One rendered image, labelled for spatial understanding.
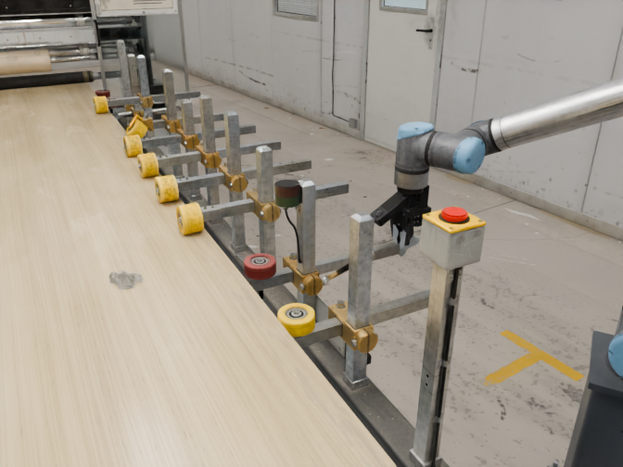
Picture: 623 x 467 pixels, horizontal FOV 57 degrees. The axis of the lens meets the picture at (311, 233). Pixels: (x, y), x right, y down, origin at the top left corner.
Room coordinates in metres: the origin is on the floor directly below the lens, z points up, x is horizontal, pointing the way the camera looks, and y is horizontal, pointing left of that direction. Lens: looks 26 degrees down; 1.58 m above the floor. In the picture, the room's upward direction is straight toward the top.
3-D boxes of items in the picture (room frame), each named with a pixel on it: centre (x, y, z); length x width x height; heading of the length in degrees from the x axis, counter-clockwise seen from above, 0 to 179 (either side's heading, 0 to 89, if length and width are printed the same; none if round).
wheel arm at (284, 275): (1.33, -0.05, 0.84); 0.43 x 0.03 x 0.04; 117
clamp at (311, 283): (1.28, 0.03, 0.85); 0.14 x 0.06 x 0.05; 27
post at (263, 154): (1.48, 0.13, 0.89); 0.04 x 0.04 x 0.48; 27
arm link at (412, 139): (1.45, -0.27, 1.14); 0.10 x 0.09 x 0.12; 53
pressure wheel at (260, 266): (1.24, 0.13, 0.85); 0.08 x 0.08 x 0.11
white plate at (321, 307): (1.24, -0.02, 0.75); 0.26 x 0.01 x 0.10; 27
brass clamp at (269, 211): (1.50, 0.14, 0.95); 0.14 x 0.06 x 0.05; 27
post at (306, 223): (1.26, 0.01, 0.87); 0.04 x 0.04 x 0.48; 27
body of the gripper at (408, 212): (1.45, -0.27, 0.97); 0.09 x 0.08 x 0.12; 117
